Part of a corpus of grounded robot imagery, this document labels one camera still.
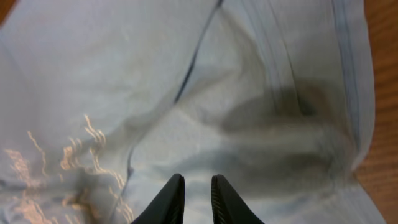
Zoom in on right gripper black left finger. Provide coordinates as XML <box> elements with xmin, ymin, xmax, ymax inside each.
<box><xmin>132</xmin><ymin>174</ymin><xmax>185</xmax><ymax>224</ymax></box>

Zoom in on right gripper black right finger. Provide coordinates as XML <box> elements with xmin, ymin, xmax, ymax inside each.
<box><xmin>211</xmin><ymin>175</ymin><xmax>264</xmax><ymax>224</ymax></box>

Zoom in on light blue t-shirt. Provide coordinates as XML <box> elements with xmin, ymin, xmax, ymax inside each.
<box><xmin>1</xmin><ymin>0</ymin><xmax>384</xmax><ymax>223</ymax></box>

